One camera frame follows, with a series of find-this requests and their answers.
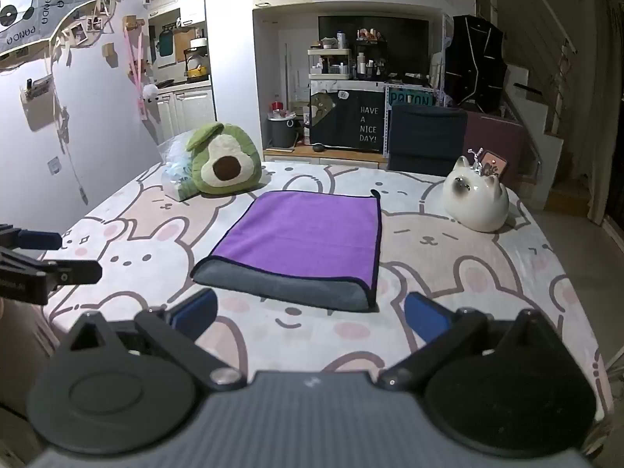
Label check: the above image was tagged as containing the teal sign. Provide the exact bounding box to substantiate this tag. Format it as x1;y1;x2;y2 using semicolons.
388;92;434;108

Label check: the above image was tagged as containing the bunny printed bed sheet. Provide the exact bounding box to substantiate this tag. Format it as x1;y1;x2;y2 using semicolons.
41;156;612;420

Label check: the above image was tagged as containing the clear plastic tissue pack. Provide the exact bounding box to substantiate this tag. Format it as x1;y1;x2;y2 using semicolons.
160;136;200;202

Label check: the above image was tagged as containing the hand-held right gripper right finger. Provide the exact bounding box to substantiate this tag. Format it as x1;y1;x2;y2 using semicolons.
378;291;559;393

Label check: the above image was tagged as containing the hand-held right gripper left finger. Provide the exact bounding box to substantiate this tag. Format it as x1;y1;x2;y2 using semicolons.
66;287;247;393

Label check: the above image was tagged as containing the black hanging jacket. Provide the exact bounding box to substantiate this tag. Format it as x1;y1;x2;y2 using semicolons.
441;14;508;113

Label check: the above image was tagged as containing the white staircase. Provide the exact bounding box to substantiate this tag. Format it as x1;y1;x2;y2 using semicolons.
504;58;605;225

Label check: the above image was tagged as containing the wooden cutting board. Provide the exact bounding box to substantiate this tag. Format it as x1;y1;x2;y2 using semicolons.
174;32;196;62

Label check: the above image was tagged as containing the grey trash bin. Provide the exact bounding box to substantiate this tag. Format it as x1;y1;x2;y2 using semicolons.
267;116;299;149

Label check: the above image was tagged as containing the maroon box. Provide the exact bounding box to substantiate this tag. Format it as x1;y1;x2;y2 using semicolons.
463;110;527;181

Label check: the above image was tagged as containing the black printed cabinet curtain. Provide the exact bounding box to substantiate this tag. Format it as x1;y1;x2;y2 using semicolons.
310;89;387;151

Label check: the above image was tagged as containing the purple and grey towel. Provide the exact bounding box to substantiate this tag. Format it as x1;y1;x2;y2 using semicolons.
191;189;383;313

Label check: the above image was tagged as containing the wall pocket holder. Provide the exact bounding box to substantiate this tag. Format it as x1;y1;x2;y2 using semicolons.
19;75;54;103

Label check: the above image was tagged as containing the pink ribbon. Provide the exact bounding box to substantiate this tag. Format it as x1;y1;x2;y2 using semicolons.
124;27;149;120

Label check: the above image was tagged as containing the white ceramic cat figure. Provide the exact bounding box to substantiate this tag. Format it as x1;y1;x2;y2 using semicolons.
442;147;510;233

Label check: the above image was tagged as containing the white storage rack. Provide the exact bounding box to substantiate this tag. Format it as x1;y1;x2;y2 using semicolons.
307;48;353;81

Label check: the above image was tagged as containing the panda wall banner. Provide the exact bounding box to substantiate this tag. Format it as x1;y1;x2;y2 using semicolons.
0;0;98;57

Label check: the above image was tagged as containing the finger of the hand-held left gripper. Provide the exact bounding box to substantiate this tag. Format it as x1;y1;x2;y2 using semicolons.
0;246;103;287
0;224;63;250

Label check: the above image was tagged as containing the dark fabric chair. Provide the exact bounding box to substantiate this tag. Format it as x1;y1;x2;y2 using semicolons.
388;105;469;176

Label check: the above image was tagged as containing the small orange card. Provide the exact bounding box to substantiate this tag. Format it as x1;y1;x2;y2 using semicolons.
480;153;510;179

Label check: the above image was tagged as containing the green avocado plush pillow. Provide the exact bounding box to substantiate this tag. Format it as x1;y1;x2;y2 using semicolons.
185;122;264;196

